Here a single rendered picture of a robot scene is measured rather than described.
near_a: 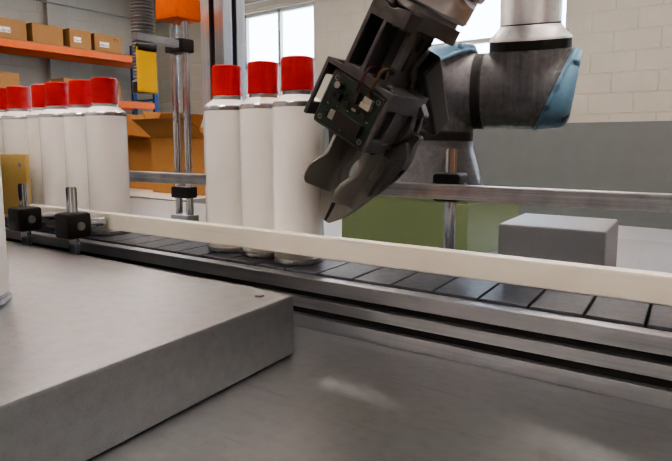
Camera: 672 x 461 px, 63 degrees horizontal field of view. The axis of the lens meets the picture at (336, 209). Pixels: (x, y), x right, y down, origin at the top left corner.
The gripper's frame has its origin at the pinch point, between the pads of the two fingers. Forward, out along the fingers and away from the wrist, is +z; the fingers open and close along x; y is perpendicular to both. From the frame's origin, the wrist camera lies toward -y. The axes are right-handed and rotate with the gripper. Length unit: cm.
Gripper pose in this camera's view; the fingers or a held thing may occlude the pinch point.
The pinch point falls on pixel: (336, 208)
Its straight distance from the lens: 55.2
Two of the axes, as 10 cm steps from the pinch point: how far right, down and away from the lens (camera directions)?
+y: -5.4, 1.0, -8.3
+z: -4.2, 8.3, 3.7
